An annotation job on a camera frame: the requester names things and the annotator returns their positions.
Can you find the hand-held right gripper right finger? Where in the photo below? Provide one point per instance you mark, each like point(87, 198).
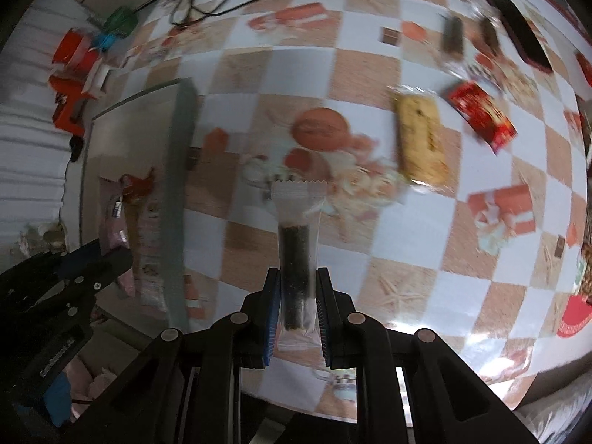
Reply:
point(323, 319)

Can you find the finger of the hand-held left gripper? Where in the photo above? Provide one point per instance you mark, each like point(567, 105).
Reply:
point(104, 270)
point(76, 261)

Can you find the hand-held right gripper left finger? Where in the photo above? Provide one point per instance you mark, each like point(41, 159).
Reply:
point(273, 319)

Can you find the pink snack packet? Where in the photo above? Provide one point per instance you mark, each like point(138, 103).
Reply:
point(148, 240)

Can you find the seaweed roll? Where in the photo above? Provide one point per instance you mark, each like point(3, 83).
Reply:
point(296, 259)

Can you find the small red snack packet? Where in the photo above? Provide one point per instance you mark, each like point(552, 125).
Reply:
point(136, 185)

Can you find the clear container with green rim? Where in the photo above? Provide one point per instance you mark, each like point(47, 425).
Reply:
point(180, 194)

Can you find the orange plastic tool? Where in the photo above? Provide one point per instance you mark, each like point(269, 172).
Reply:
point(67, 106)

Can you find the white and orange small box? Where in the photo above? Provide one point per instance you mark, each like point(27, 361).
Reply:
point(96, 78)

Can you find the oat bar in clear packet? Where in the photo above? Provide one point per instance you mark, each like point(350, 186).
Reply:
point(421, 138)

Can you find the cyan plastic object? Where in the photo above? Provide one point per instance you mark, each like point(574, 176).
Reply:
point(106, 41)

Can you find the green plastic object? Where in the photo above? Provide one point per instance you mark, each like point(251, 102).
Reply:
point(121, 21)

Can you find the white folded cloth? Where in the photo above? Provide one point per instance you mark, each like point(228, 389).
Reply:
point(559, 418)

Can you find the crumpled red snack packet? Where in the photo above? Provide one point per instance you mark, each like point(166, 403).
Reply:
point(483, 115)

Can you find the dark roll in clear packet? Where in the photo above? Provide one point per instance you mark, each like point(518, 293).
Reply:
point(452, 37)

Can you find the brown bar in clear packet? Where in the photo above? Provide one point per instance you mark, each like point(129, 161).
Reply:
point(490, 37)

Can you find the dark long box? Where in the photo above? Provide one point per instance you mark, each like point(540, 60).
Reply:
point(518, 27)

